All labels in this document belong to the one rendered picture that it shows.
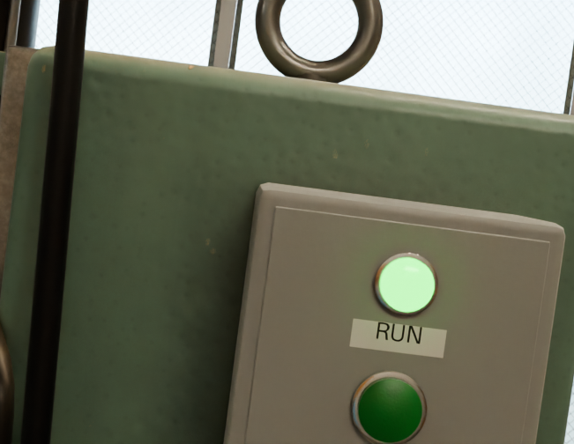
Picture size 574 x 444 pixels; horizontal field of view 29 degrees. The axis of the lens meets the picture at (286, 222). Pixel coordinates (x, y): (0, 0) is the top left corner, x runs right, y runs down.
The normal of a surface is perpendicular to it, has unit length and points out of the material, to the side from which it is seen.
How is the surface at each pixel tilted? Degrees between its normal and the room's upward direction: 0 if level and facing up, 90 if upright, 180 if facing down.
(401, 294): 94
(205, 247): 90
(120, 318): 90
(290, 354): 90
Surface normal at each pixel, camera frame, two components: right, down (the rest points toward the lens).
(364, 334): 0.04, 0.06
